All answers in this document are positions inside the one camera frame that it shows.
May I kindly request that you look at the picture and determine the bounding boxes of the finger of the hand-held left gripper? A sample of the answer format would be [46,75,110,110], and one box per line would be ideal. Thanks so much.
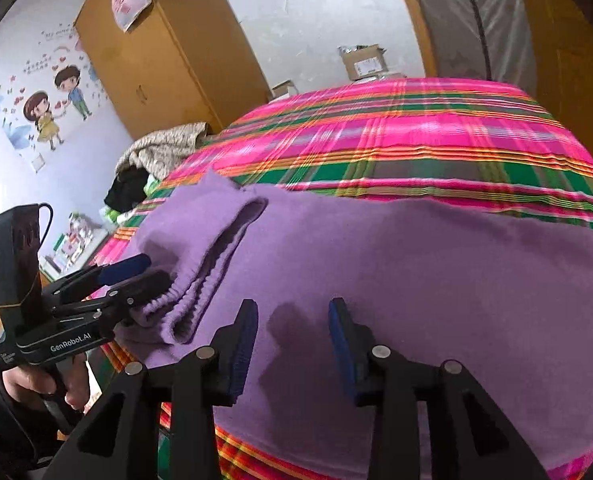
[51,269,172,329]
[44,253,152,306]

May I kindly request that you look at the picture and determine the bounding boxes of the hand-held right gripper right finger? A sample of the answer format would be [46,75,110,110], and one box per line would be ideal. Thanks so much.
[327,297,549,480]

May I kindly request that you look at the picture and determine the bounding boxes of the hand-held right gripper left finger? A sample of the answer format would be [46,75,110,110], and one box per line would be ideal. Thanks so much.
[59,299,260,480]

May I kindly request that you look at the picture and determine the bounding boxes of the purple fleece pants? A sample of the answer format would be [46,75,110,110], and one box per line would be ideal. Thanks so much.
[109,170,593,480]

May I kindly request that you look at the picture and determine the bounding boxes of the person's left forearm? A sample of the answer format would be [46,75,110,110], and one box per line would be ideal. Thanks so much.
[0,395,77,480]

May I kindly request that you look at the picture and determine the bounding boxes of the person's left hand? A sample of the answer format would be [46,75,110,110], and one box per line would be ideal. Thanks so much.
[1,353,92,414]

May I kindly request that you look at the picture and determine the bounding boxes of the pile of medicine boxes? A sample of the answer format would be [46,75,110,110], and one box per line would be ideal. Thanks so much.
[51,212,102,266]

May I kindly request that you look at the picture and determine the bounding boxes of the black garment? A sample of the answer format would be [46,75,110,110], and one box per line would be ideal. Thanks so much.
[104,166,150,211]

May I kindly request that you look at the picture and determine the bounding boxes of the wooden wardrobe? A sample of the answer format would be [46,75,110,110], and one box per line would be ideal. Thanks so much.
[74,0,272,141]

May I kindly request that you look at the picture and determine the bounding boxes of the pink green plaid bed sheet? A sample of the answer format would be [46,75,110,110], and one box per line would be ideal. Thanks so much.
[84,76,593,480]

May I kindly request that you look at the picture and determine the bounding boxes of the open brown cardboard box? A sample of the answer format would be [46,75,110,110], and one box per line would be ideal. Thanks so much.
[339,44,389,82]

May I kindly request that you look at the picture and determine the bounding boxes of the wooden door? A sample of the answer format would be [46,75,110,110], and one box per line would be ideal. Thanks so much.
[509,0,593,161]

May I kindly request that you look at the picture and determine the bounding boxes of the black cable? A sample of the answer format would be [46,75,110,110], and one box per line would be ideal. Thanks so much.
[35,202,55,247]

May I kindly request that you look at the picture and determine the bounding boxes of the cartoon wall sticker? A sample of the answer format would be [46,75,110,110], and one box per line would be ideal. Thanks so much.
[0,22,110,156]

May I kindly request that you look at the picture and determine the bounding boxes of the wooden door frame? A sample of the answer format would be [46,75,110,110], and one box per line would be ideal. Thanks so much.
[389,0,439,78]

